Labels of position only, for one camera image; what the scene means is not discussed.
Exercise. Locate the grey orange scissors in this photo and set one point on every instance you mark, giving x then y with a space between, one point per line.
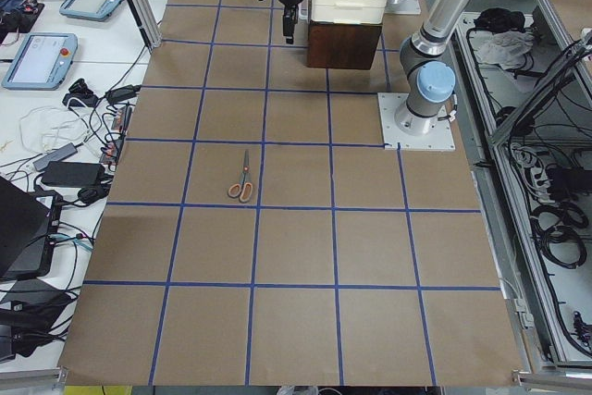
243 188

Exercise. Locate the dark wooden drawer cabinet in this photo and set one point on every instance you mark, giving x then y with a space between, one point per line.
342 46

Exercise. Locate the white foam tray box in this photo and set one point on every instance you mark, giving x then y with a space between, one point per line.
356 12

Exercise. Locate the white cloth rag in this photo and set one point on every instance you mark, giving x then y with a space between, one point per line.
507 50

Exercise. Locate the teach pendant near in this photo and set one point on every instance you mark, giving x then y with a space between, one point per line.
42 62

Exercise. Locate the black power adapter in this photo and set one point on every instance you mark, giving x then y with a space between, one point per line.
72 174

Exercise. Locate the black laptop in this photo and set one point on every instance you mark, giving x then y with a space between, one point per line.
29 220

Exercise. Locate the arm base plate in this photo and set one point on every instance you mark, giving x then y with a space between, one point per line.
401 130

